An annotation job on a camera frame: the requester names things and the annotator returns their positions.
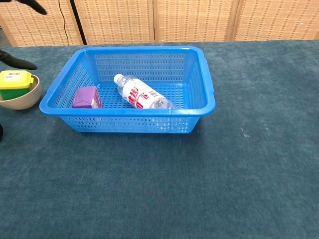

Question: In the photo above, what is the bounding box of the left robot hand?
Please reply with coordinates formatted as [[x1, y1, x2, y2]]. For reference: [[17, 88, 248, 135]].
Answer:
[[0, 0, 47, 70]]

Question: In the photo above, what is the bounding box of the green box with yellow lid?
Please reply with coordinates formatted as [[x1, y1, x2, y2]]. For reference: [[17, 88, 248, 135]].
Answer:
[[0, 70, 35, 101]]

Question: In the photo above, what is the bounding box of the beige round bowl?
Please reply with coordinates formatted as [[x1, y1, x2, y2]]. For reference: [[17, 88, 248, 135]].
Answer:
[[0, 74, 42, 111]]

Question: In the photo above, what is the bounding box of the small purple carton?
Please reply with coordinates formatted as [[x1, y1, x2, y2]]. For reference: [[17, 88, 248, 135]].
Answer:
[[71, 86, 103, 109]]

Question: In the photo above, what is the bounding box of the clear bottle white red label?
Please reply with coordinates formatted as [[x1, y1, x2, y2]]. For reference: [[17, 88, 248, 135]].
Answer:
[[113, 73, 179, 110]]

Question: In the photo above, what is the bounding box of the blue plastic perforated basket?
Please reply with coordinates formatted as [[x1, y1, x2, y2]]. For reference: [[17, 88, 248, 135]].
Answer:
[[38, 46, 216, 134]]

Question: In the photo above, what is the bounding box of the black tripod stand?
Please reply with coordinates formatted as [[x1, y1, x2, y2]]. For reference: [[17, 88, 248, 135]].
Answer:
[[69, 0, 87, 45]]

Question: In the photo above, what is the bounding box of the bamboo folding screen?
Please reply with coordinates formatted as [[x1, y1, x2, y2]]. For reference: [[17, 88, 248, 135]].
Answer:
[[0, 0, 319, 48]]

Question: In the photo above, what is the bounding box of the teal table cloth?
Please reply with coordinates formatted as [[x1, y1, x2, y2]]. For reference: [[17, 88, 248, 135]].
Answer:
[[0, 39, 319, 239]]

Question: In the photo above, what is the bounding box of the thin black hanging cable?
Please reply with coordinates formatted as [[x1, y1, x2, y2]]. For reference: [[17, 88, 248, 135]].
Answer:
[[58, 0, 70, 46]]

